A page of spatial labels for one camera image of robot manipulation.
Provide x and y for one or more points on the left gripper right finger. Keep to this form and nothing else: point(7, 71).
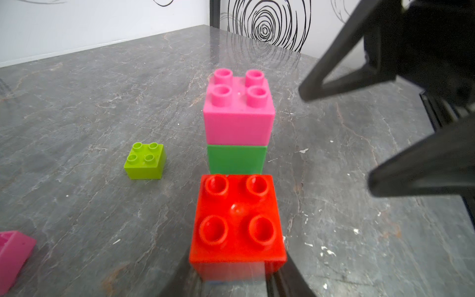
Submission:
point(288, 282)

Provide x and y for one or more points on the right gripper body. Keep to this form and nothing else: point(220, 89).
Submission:
point(438, 50)

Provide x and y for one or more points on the dark green lego brick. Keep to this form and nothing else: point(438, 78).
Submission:
point(236, 159)

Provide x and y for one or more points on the magenta lego brick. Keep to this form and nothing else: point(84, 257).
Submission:
point(16, 248)

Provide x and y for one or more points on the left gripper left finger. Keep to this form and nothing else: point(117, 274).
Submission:
point(186, 282)

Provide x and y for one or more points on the lime green lego brick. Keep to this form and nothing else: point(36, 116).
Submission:
point(145, 161)

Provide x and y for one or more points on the pink lego brick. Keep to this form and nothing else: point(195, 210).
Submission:
point(238, 111)

